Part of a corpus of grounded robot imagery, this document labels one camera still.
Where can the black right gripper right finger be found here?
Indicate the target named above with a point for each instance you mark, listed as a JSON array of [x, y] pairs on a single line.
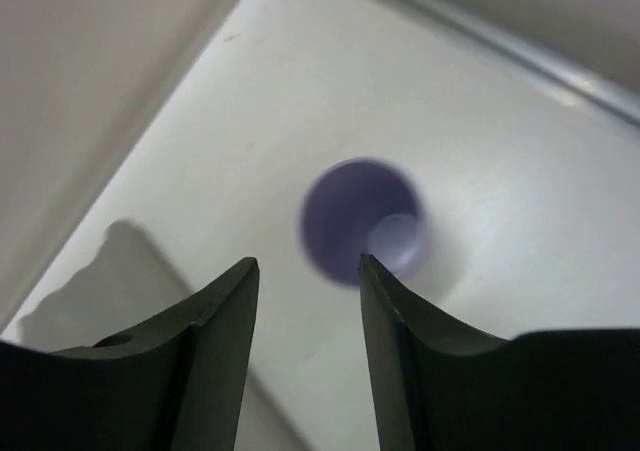
[[408, 340]]

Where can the lilac plastic cup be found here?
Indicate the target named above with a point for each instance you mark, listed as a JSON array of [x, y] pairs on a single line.
[[363, 206]]

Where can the right aluminium table rail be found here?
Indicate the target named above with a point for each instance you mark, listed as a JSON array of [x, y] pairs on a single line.
[[532, 58]]

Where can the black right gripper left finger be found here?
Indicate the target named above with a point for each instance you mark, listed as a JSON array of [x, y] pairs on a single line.
[[173, 382]]

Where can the grey cloth napkin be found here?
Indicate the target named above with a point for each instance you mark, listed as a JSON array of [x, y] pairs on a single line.
[[126, 283]]

